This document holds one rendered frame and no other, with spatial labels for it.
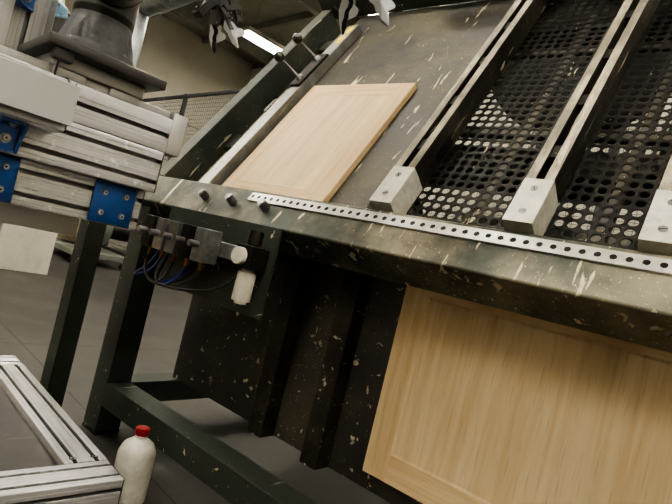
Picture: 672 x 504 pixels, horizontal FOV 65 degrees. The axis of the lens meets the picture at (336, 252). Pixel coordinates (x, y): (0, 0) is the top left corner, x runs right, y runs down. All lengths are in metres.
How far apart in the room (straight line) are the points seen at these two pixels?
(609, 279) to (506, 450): 0.49
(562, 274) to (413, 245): 0.31
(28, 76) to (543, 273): 0.92
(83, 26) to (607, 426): 1.29
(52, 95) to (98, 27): 0.23
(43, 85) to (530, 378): 1.10
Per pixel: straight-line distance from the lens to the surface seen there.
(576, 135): 1.26
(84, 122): 1.15
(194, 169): 2.01
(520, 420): 1.27
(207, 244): 1.41
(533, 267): 1.03
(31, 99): 1.00
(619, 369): 1.22
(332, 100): 1.86
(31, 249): 5.39
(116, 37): 1.20
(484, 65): 1.60
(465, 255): 1.08
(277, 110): 1.93
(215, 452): 1.56
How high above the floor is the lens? 0.77
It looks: 1 degrees up
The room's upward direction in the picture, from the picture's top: 14 degrees clockwise
